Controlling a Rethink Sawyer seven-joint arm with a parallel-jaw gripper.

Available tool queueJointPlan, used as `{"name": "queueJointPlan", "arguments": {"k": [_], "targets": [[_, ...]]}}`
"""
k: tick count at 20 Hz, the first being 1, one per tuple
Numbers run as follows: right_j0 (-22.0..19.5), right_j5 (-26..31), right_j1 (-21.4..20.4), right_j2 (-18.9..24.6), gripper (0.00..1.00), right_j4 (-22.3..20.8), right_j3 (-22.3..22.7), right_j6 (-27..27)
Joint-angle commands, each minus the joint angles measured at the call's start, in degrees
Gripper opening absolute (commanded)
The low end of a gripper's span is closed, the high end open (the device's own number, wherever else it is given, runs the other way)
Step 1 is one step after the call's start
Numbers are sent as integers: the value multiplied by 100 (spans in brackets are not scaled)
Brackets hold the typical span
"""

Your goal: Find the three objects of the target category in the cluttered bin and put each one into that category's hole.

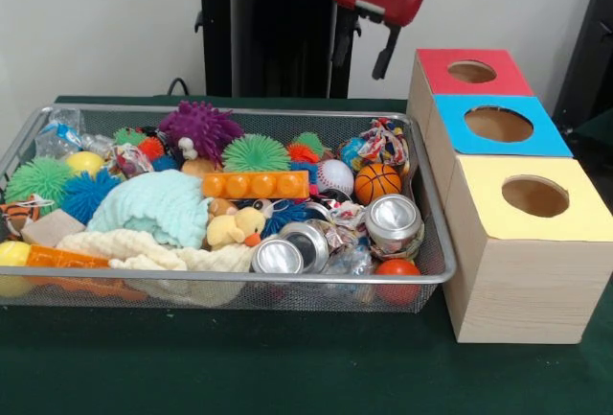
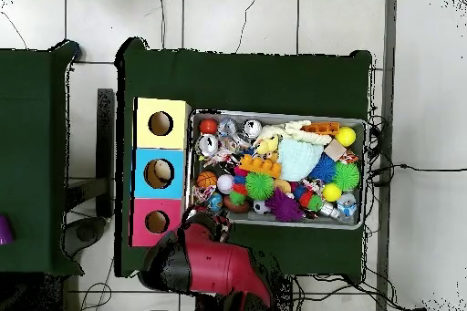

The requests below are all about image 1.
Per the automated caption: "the wooden box with three holes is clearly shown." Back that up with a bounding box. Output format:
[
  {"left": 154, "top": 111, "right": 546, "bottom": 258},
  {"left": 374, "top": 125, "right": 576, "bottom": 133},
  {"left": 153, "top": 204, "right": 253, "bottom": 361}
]
[{"left": 406, "top": 48, "right": 613, "bottom": 345}]

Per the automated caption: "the small baseball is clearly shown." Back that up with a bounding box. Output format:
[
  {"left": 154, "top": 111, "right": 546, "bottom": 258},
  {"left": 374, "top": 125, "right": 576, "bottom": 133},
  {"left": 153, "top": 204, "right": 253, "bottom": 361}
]
[{"left": 315, "top": 159, "right": 355, "bottom": 196}]

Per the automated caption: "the small basketball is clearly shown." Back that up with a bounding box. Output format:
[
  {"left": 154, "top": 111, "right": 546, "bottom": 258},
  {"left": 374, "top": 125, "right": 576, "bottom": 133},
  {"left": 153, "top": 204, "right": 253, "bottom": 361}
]
[{"left": 353, "top": 162, "right": 402, "bottom": 206}]

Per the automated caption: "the bright green spiky ball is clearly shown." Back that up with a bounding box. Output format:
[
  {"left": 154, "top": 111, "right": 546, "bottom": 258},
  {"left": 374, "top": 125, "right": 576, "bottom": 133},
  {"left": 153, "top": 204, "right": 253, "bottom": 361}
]
[{"left": 220, "top": 132, "right": 292, "bottom": 173}]

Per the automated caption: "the silver drink can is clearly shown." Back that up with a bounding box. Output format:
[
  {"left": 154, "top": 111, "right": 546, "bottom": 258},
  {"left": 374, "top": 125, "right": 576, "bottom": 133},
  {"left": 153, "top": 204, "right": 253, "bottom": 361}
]
[{"left": 364, "top": 194, "right": 425, "bottom": 251}]

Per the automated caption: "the orange toy building brick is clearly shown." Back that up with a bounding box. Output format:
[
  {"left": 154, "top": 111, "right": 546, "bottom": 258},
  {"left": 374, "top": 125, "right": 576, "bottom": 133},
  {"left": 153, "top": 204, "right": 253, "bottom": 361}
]
[{"left": 200, "top": 170, "right": 311, "bottom": 200}]

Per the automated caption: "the purple spiky toy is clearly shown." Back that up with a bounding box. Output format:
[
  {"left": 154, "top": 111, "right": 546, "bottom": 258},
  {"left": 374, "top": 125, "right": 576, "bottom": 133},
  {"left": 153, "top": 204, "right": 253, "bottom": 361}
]
[{"left": 157, "top": 101, "right": 244, "bottom": 167}]

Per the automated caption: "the yellow plush duck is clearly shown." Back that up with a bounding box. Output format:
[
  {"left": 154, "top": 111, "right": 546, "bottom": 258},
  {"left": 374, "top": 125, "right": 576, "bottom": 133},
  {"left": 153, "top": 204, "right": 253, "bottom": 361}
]
[{"left": 205, "top": 207, "right": 267, "bottom": 251}]

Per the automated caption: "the red-orange ball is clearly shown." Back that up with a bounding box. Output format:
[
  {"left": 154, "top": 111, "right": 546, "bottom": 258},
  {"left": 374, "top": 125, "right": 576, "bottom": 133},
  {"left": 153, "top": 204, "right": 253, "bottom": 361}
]
[{"left": 374, "top": 258, "right": 422, "bottom": 306}]

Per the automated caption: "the black upright panel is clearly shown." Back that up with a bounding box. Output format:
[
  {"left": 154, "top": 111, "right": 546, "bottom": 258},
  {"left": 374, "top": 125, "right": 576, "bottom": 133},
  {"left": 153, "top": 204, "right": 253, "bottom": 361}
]
[{"left": 553, "top": 0, "right": 613, "bottom": 138}]

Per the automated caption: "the green cloth side table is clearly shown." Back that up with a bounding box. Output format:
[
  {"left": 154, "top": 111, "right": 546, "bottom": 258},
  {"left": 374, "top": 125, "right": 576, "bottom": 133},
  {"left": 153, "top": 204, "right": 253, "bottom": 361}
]
[{"left": 569, "top": 107, "right": 613, "bottom": 148}]

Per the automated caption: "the mint green cloth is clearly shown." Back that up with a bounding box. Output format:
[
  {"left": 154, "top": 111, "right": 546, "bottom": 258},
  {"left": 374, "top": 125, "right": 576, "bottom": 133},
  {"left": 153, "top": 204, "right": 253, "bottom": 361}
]
[{"left": 86, "top": 169, "right": 212, "bottom": 249}]

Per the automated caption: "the blue spiky ball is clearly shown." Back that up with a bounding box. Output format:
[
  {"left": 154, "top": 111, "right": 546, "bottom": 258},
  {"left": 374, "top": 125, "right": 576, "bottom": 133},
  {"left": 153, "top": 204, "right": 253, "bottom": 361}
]
[{"left": 60, "top": 169, "right": 121, "bottom": 225}]

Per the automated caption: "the dark green table cloth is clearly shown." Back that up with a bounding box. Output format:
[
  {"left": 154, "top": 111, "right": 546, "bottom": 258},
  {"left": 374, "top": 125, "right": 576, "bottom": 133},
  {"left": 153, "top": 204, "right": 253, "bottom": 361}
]
[{"left": 0, "top": 94, "right": 613, "bottom": 415}]

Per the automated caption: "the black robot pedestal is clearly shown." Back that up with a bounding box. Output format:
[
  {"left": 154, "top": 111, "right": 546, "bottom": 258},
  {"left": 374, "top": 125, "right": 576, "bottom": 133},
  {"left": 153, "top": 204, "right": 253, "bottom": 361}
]
[{"left": 184, "top": 0, "right": 363, "bottom": 99}]

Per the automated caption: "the shallow wire mesh bin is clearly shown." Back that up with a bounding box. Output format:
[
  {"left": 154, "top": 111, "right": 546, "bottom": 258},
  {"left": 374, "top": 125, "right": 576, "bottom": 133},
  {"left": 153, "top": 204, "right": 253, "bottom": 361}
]
[{"left": 0, "top": 104, "right": 457, "bottom": 314}]

